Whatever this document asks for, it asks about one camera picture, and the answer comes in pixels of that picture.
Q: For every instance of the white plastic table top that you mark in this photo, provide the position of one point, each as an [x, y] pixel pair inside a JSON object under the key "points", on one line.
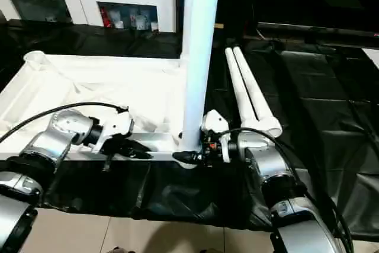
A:
{"points": [[89, 75]]}

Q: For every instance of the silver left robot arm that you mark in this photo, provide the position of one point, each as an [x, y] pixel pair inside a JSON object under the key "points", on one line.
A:
{"points": [[59, 137]]}

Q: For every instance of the small brown tag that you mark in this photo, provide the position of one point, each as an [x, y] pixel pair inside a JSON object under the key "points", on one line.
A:
{"points": [[219, 25]]}

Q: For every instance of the white flat board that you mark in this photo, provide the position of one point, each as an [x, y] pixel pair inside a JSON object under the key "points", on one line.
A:
{"points": [[372, 57]]}

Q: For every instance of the red item behind glass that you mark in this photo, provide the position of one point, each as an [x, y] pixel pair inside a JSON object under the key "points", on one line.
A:
{"points": [[104, 17]]}

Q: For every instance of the black plastic mat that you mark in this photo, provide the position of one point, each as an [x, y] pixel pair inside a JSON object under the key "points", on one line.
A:
{"points": [[177, 188]]}

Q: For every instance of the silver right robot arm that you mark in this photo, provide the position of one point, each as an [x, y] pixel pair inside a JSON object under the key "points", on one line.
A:
{"points": [[269, 161]]}

